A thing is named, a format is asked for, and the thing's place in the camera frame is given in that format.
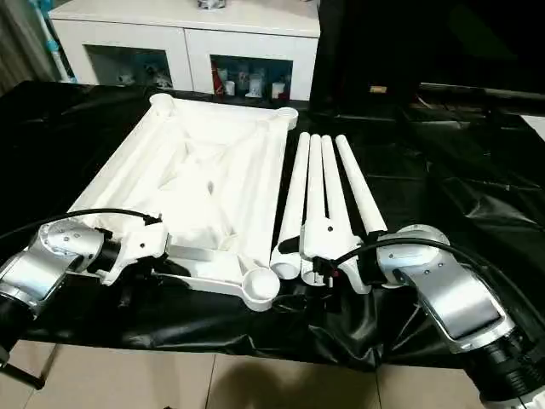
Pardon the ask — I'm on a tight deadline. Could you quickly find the black fabric covered furniture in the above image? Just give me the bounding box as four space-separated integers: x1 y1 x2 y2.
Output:
308 0 545 116

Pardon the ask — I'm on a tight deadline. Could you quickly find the dark metal table leg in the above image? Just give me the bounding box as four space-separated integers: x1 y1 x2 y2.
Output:
0 331 46 389

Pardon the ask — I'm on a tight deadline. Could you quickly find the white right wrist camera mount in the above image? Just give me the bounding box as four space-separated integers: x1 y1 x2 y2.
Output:
299 212 374 296

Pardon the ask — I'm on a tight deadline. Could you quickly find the white plastic table top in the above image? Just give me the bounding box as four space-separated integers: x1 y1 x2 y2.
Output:
70 94 299 314

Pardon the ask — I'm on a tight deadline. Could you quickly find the white flat board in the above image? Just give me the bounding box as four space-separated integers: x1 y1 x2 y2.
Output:
519 112 545 141

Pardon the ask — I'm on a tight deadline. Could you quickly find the white glass-door cabinet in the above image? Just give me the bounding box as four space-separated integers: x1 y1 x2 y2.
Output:
47 0 321 102

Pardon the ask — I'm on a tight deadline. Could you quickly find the long black pole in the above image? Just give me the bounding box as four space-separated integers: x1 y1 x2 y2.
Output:
419 81 545 97

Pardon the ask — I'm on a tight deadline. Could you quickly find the blue white pole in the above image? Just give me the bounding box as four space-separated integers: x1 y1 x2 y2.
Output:
40 0 78 83

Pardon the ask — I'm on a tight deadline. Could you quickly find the black table mat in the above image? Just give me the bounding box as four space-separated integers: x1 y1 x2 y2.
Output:
0 79 545 372

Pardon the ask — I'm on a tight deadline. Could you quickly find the white plastic table leg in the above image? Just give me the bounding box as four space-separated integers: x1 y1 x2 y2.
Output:
335 135 387 235
269 132 312 282
319 135 354 239
300 134 329 285

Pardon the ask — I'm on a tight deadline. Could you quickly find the grey curtain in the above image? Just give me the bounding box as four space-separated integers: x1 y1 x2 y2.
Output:
0 0 59 97

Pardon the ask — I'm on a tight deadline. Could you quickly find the red white bottle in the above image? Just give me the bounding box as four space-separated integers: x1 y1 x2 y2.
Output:
211 61 225 95

